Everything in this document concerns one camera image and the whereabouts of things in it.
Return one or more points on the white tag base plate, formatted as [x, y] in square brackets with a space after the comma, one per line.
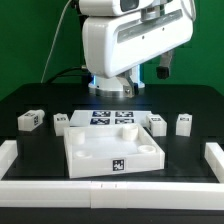
[107, 117]

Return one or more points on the white square tabletop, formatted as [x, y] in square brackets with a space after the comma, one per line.
[110, 150]

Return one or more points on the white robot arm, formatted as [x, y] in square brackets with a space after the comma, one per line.
[120, 35]

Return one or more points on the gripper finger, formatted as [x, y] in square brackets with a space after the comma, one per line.
[128, 85]
[164, 69]

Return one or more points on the white U-shaped fence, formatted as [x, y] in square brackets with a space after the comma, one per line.
[91, 194]

